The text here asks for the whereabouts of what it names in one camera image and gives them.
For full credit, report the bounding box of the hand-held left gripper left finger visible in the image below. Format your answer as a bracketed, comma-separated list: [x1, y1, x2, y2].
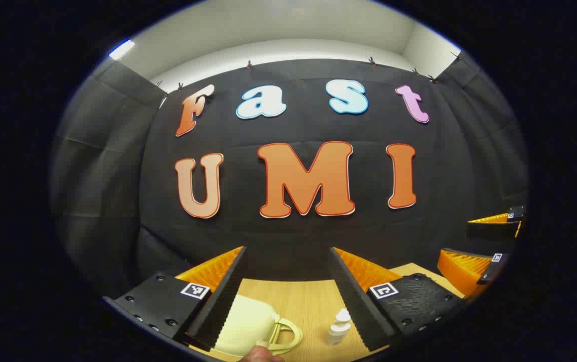
[105, 245, 248, 352]

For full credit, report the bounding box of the ceiling light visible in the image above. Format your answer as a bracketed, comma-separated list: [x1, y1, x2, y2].
[109, 39, 135, 60]

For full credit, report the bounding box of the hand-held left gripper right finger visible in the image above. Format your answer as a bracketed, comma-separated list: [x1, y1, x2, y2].
[328, 246, 465, 352]

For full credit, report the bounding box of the white pump bottle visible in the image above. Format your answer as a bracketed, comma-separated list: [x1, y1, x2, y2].
[327, 308, 353, 346]

